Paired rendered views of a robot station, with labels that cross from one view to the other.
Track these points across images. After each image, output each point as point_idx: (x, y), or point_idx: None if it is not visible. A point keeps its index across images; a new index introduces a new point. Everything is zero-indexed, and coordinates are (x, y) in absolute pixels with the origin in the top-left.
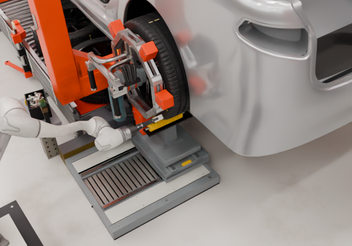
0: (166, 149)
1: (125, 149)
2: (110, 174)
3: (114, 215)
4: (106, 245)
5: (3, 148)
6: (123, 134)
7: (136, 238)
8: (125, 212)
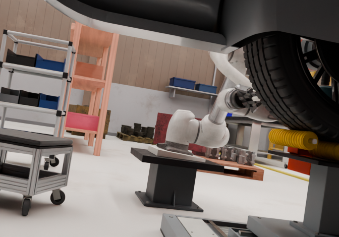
0: (287, 224)
1: None
2: None
3: (189, 220)
4: (158, 226)
5: (224, 83)
6: (229, 91)
7: (148, 236)
8: (188, 224)
